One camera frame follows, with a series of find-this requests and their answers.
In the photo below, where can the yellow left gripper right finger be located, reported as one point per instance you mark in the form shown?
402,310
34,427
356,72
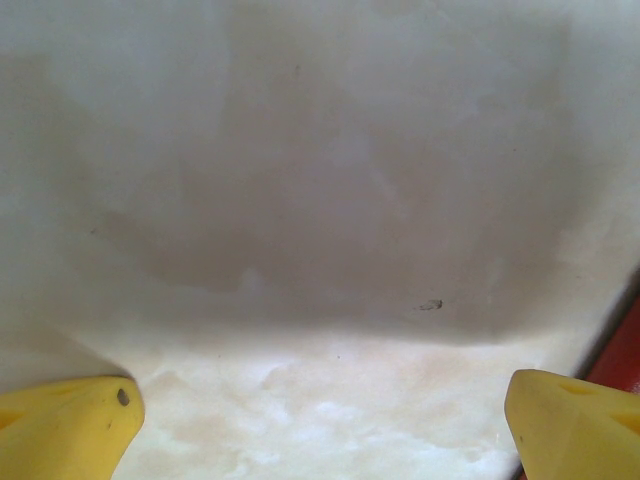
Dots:
575,430

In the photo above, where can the red leather card holder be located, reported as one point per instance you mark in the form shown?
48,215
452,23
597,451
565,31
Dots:
620,350

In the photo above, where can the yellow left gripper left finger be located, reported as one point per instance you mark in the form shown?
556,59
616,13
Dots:
65,430

